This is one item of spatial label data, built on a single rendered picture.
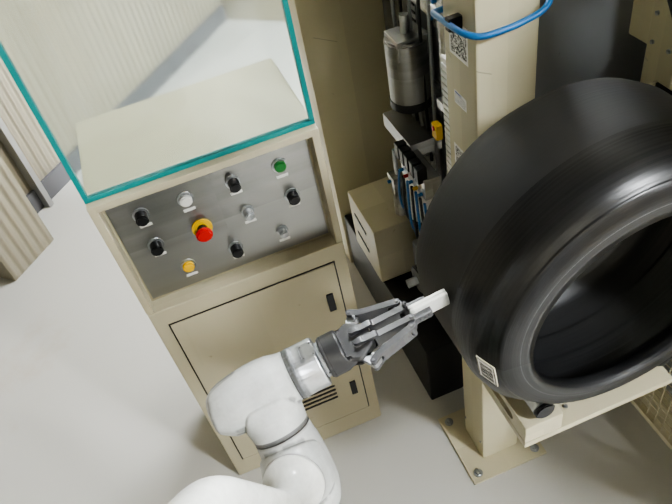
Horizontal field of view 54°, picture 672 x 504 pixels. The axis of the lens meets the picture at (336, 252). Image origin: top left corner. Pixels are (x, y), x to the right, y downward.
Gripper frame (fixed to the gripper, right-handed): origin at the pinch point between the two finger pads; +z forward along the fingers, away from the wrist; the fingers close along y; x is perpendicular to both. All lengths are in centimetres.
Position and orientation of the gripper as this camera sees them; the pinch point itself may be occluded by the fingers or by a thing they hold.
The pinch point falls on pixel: (429, 305)
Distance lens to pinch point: 114.7
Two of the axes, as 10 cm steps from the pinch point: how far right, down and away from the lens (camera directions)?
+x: 2.9, 6.4, 7.1
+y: -3.4, -6.2, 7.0
